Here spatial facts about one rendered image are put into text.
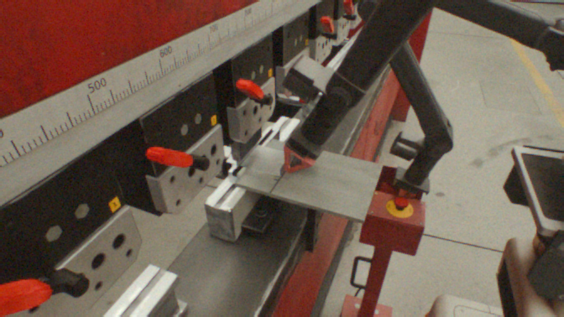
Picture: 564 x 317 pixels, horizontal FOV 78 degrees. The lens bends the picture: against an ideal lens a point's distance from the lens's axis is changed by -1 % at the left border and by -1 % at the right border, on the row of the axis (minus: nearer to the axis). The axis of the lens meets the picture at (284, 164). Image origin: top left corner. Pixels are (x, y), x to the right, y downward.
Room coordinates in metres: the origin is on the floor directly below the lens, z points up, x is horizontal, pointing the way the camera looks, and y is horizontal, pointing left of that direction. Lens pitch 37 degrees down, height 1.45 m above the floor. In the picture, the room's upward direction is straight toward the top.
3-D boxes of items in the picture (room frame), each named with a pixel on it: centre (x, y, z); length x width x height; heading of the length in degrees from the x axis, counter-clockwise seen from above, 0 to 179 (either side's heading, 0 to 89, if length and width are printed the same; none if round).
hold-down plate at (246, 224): (0.64, 0.01, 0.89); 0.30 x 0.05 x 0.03; 157
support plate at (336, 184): (0.57, -0.06, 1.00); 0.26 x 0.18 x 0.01; 67
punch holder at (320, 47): (0.97, -0.07, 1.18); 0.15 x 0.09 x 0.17; 157
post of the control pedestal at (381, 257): (0.74, -0.32, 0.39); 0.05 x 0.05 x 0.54; 71
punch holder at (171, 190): (0.42, 0.17, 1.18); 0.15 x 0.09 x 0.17; 157
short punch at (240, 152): (0.63, 0.08, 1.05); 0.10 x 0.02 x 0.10; 157
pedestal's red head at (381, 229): (0.74, -0.32, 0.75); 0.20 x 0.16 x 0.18; 161
